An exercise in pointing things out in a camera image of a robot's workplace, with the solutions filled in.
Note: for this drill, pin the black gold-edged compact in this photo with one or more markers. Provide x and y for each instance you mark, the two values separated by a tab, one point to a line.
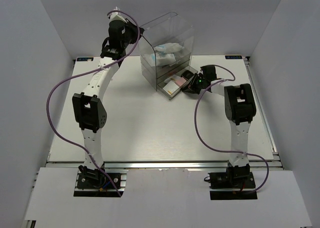
187	74

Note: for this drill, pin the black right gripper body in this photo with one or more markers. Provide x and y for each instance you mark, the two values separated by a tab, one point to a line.
198	84

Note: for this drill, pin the pink makeup packet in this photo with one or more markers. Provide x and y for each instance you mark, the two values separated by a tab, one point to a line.
180	81

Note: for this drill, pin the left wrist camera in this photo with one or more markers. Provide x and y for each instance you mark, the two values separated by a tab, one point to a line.
115	15

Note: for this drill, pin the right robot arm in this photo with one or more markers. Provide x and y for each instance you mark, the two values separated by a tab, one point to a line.
239	107

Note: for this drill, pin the blue label sticker right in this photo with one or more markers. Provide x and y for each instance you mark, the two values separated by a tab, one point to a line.
233	57

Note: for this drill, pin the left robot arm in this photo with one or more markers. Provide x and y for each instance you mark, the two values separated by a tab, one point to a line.
88	107

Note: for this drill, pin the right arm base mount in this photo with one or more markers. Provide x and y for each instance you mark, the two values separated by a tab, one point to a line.
234	184

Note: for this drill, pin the white square pad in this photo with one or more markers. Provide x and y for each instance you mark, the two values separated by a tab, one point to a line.
175	78

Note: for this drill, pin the blue label sticker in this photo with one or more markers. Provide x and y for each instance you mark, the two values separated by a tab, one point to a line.
233	57
84	59

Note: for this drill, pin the clear acrylic organizer with drawers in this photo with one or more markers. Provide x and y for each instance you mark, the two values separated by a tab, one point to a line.
169	27

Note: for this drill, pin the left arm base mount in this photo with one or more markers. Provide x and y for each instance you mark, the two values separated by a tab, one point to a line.
92	183

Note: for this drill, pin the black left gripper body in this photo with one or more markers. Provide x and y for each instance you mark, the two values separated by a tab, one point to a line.
131	35

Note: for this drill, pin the blue label sticker left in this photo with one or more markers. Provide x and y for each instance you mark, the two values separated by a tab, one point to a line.
84	59

